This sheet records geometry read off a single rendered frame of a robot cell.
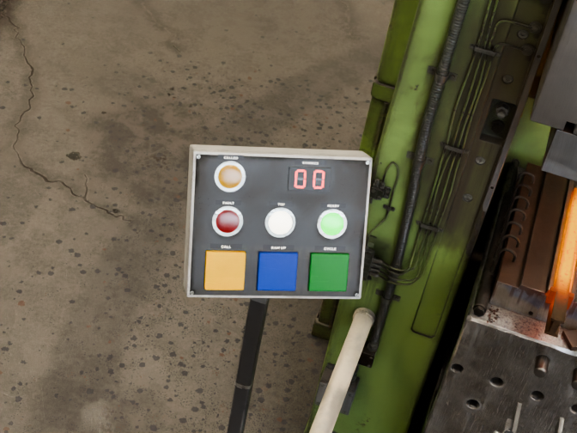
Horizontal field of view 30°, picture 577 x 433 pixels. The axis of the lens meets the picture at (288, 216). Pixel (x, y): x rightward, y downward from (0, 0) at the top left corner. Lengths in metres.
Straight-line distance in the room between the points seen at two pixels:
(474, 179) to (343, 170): 0.33
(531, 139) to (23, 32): 2.46
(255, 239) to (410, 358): 0.71
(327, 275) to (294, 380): 1.16
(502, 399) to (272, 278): 0.60
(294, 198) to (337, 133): 2.08
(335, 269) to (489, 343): 0.38
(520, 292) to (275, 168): 0.57
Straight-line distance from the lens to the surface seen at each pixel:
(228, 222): 2.01
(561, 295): 2.17
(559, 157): 2.00
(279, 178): 2.01
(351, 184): 2.04
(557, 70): 1.90
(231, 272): 2.03
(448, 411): 2.41
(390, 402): 2.74
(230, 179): 1.99
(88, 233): 3.55
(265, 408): 3.12
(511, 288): 2.21
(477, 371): 2.30
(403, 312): 2.51
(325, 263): 2.06
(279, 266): 2.04
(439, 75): 2.08
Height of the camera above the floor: 2.44
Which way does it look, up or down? 42 degrees down
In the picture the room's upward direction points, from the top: 11 degrees clockwise
